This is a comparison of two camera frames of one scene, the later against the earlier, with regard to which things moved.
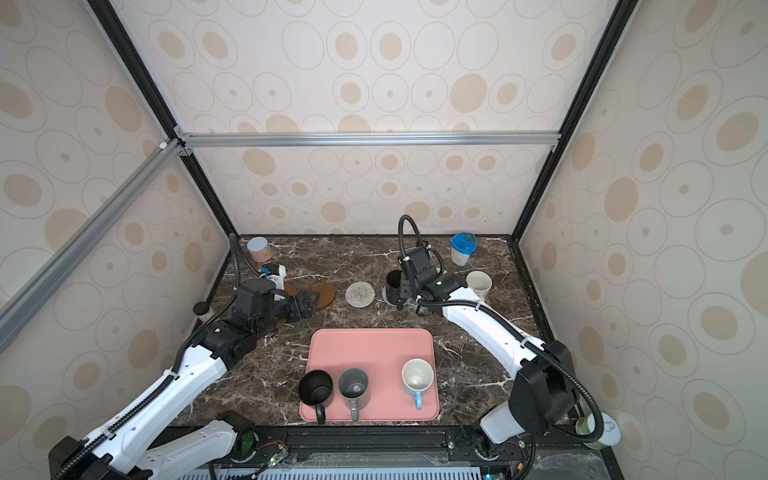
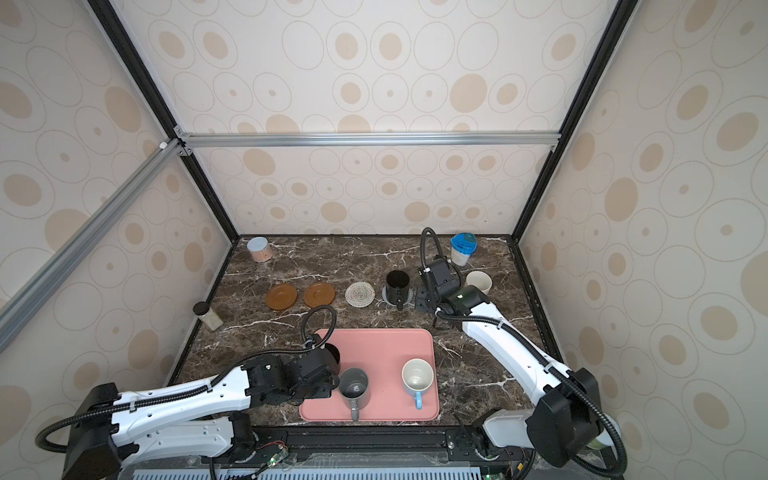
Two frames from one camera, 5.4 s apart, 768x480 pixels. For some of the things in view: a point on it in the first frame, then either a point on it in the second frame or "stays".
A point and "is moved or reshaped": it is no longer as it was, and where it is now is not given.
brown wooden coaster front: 327,295 stays
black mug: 315,389 is moved or reshaped
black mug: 393,286 stays
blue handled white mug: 417,376 stays
